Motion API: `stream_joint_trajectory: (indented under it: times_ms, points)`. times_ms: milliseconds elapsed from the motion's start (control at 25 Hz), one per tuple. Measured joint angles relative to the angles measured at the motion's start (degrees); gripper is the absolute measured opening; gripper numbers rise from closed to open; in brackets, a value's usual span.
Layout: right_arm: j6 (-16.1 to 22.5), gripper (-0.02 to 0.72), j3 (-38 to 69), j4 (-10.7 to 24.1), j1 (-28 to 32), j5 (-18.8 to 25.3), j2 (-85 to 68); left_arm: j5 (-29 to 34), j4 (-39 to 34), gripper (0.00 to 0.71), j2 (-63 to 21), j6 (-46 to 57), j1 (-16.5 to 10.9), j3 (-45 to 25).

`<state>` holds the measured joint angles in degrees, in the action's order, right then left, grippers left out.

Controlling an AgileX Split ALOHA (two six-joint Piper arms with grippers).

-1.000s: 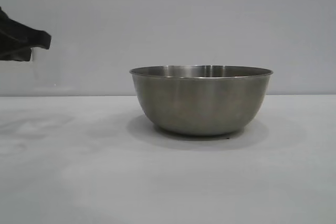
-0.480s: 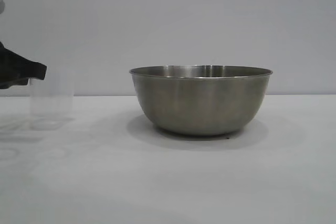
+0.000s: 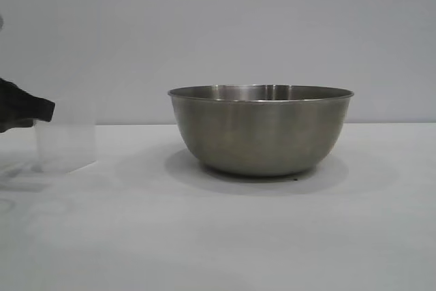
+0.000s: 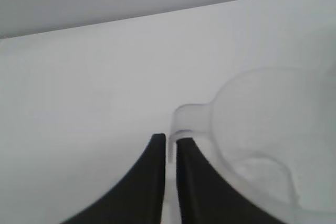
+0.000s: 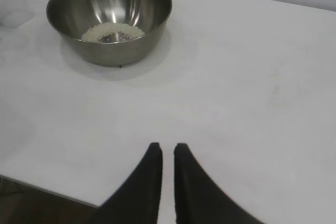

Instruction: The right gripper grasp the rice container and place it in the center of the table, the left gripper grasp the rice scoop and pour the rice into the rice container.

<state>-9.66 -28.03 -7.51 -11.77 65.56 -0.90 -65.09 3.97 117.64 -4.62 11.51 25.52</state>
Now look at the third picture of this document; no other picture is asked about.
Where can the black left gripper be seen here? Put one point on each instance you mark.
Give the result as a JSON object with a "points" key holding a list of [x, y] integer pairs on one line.
{"points": [[13, 107]]}

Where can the clear plastic measuring cup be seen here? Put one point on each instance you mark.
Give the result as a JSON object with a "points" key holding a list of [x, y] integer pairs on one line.
{"points": [[71, 141]]}

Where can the stainless steel mixing bowl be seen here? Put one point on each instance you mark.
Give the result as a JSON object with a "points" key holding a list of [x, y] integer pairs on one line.
{"points": [[260, 134]]}

